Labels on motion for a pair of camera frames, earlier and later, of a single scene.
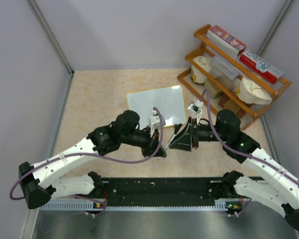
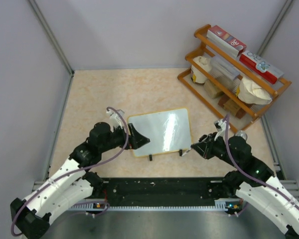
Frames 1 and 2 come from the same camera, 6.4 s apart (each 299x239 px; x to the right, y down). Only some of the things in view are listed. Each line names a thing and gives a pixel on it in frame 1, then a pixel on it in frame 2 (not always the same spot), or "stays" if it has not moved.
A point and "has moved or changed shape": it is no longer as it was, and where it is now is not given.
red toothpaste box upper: (220, 36) stays
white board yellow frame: (169, 101) has moved or changed shape
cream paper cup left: (198, 75) stays
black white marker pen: (175, 129) has moved or changed shape
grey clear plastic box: (224, 72) stays
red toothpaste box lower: (261, 66) stays
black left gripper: (152, 144) → (136, 140)
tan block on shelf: (214, 90) stays
